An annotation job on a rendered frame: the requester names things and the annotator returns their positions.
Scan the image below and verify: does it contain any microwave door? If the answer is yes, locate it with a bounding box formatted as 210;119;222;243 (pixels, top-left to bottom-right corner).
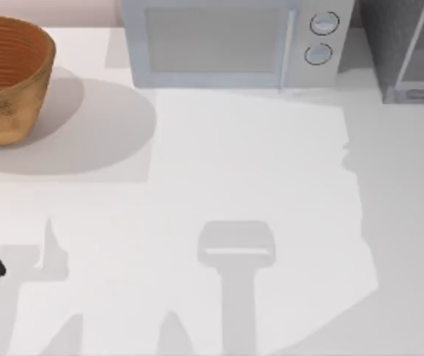
121;0;297;90

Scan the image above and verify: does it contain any pale microwave oven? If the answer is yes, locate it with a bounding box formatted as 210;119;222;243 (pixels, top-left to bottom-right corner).
118;0;357;90

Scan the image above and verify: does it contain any microwave door handle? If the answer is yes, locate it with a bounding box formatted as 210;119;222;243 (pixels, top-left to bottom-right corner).
279;10;296;90

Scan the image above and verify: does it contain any brown woven basket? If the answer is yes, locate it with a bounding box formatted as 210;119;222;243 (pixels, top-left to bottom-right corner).
0;15;57;149

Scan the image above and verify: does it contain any round microwave knob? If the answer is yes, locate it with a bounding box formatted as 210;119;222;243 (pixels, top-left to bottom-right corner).
309;10;341;36
303;42;334;66

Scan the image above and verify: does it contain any grey cabinet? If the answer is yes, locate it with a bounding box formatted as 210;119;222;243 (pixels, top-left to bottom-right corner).
359;0;424;105

